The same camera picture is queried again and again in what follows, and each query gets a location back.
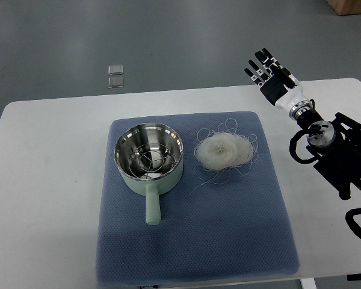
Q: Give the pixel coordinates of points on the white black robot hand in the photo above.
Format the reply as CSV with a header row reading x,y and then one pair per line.
x,y
279,86

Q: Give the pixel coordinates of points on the white vermicelli nest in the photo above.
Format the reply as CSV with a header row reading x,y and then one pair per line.
x,y
222,152

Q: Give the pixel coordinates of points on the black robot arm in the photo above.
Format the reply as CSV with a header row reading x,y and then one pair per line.
x,y
334,148

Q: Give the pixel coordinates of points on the mint green steel pot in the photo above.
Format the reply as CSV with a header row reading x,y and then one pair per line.
x,y
150,134

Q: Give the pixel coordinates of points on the brown cardboard box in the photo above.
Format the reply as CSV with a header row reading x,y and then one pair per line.
x,y
346,7

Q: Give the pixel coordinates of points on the blue grey fabric mat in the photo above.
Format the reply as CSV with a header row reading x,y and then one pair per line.
x,y
233,225

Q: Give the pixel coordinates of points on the upper metal floor plate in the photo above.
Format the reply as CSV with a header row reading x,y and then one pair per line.
x,y
115,69

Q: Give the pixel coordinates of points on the white table leg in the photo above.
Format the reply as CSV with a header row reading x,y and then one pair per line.
x,y
308,283

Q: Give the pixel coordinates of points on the wire steaming rack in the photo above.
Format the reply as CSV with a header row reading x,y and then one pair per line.
x,y
151,163

